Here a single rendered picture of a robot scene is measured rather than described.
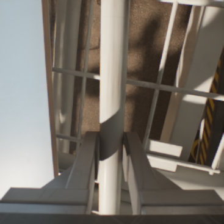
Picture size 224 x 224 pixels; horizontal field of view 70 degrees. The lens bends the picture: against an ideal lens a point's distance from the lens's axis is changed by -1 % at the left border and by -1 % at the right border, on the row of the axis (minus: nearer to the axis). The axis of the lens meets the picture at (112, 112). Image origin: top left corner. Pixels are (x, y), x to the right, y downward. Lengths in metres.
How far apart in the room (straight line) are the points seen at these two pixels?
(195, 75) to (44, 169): 0.19
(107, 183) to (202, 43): 0.17
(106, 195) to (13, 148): 0.10
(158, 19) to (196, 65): 0.48
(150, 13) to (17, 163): 0.61
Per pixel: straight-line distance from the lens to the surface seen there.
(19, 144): 0.18
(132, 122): 0.69
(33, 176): 0.19
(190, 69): 0.21
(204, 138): 0.41
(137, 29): 0.67
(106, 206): 0.18
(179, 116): 0.21
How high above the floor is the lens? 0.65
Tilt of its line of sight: 72 degrees down
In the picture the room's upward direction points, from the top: 145 degrees counter-clockwise
